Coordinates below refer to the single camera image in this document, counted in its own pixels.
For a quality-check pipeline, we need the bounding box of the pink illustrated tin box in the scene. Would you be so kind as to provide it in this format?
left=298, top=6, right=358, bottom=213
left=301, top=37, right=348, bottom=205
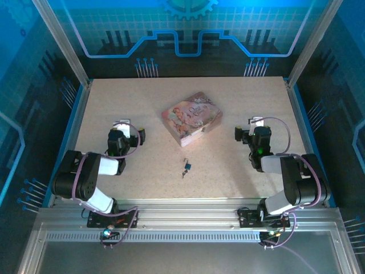
left=161, top=91, right=224, bottom=148

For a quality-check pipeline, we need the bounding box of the left controller board with lights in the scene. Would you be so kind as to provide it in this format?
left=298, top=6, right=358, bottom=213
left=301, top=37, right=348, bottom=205
left=99, top=225, right=121, bottom=249

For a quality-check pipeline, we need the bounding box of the controller board with lights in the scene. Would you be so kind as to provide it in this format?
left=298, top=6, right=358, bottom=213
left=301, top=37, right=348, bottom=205
left=258, top=228, right=283, bottom=251
left=99, top=225, right=121, bottom=249

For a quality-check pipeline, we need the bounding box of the right controller board with lights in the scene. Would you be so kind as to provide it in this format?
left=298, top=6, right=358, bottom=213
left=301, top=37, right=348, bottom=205
left=258, top=228, right=283, bottom=251

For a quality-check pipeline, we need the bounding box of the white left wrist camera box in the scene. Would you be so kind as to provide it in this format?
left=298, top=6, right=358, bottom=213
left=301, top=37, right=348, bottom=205
left=112, top=118, right=131, bottom=136

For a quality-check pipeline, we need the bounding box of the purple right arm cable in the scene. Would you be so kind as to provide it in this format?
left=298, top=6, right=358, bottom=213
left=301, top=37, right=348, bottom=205
left=252, top=116, right=323, bottom=272

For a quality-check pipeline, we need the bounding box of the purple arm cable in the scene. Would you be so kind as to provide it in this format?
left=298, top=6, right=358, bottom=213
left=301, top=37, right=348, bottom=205
left=252, top=116, right=323, bottom=272
left=72, top=122, right=142, bottom=249

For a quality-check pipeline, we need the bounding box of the aluminium side rail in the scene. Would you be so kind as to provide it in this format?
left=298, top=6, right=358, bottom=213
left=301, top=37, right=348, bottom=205
left=286, top=81, right=331, bottom=208
left=47, top=81, right=94, bottom=208

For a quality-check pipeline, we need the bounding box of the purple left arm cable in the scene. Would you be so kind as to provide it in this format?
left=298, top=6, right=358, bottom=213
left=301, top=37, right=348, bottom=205
left=72, top=122, right=142, bottom=249

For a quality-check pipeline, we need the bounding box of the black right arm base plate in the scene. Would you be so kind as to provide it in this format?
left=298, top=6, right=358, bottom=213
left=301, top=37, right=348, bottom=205
left=237, top=207, right=291, bottom=229

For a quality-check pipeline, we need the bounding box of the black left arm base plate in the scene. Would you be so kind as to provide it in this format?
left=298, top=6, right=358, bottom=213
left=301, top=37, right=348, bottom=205
left=87, top=209, right=140, bottom=229

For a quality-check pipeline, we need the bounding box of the aluminium cross rail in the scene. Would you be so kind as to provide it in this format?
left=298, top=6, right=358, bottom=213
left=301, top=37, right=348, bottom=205
left=36, top=199, right=342, bottom=231

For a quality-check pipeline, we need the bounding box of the slotted grey cable duct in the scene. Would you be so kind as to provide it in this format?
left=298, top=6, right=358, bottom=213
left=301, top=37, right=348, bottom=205
left=45, top=231, right=262, bottom=243

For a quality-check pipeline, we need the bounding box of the aluminium corner post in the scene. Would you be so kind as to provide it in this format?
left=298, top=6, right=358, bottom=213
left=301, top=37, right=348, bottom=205
left=286, top=0, right=344, bottom=89
left=31, top=0, right=94, bottom=88

